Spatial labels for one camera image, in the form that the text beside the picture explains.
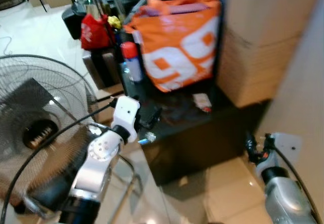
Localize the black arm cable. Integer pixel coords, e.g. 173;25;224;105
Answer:
0;96;118;224
263;136;321;224

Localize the large brown cardboard box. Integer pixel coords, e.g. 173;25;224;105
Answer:
217;0;324;109

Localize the black standing fan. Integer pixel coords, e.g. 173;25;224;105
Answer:
0;54;143;224

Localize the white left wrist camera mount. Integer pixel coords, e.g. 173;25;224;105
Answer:
111;96;141;144

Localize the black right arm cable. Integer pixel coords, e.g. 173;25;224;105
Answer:
263;136;321;224

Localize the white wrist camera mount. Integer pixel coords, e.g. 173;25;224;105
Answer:
111;96;141;144
263;131;304;167

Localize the red plastic bag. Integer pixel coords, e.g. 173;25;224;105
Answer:
80;13;116;51

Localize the orange white shopping bag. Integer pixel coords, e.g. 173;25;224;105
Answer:
124;0;223;94

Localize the black glossy cabinet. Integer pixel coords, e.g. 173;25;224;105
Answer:
117;71;274;187

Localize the dark brown stool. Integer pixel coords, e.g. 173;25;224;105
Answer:
82;47;123;89

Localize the red capped spray can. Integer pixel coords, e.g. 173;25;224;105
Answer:
120;41;144;83

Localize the small yellow item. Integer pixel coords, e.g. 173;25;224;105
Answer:
107;15;123;30

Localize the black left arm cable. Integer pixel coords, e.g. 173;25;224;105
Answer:
0;96;118;224

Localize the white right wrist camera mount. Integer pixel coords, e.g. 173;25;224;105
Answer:
263;131;304;167

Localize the small white red card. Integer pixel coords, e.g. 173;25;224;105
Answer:
192;93;213;113

